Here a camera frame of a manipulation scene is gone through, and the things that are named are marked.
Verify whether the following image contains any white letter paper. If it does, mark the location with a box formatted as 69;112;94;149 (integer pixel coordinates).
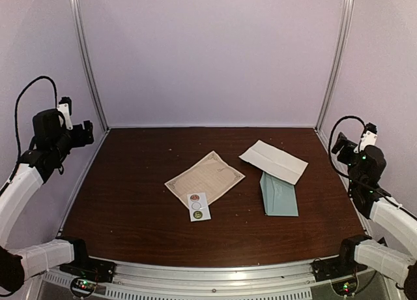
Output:
239;140;308;185

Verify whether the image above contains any light blue envelope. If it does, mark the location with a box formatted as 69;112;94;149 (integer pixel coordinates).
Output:
260;172;299;217

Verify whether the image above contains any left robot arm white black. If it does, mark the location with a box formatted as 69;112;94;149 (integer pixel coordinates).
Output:
1;104;94;297

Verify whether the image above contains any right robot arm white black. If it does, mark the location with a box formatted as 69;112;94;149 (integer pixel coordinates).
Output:
331;132;416;299

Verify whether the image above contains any beige decorated lined sheet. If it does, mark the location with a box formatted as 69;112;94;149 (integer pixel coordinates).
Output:
165;151;245;208

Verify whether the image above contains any white sticker sheet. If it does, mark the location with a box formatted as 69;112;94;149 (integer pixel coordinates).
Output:
187;192;211;222

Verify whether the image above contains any right circuit board with LEDs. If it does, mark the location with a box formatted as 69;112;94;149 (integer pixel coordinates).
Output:
338;282;357;295

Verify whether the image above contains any circuit board with leds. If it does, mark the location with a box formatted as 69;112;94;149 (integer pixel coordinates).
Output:
74;278;97;293
338;282;357;295

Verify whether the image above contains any left circuit board with LEDs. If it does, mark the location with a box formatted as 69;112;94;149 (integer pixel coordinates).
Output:
74;278;97;293

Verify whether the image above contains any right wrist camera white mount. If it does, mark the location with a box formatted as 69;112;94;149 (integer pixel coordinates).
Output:
358;123;377;152

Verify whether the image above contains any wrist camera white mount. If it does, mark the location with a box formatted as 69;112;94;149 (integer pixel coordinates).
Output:
57;97;73;130
358;123;377;152

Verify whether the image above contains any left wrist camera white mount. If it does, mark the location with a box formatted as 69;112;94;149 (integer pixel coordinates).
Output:
57;97;73;130

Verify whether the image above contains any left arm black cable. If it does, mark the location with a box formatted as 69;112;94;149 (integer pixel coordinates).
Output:
12;76;58;164

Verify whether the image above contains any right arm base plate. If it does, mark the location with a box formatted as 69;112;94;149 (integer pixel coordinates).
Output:
310;258;345;282

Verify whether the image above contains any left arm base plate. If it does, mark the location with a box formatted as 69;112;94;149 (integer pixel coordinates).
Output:
59;258;116;283

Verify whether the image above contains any front aluminium rail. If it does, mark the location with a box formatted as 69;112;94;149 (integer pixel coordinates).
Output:
32;259;401;300

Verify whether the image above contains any right aluminium frame post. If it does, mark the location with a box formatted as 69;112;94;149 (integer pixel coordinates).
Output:
315;0;354;133

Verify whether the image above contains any aluminium frame post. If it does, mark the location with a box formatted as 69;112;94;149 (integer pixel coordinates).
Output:
315;0;354;133
69;0;109;132

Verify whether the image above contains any left aluminium frame post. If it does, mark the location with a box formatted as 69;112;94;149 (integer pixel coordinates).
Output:
69;0;109;132

